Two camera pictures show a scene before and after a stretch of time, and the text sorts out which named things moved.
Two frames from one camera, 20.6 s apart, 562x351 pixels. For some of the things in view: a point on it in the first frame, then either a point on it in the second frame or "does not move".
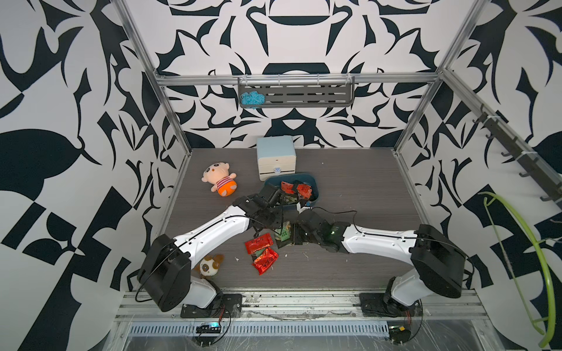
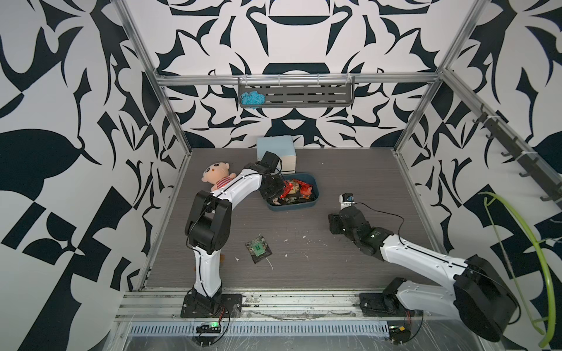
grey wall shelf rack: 296,91 does not move
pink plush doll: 217,175 does not move
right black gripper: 295,225 to 333,219
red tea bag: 265,261 to 287,187
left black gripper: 276,221 to 279,186
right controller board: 399,335 does not move
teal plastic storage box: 290,189 does not move
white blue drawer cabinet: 276,156 does not move
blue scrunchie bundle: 252,99 does not move
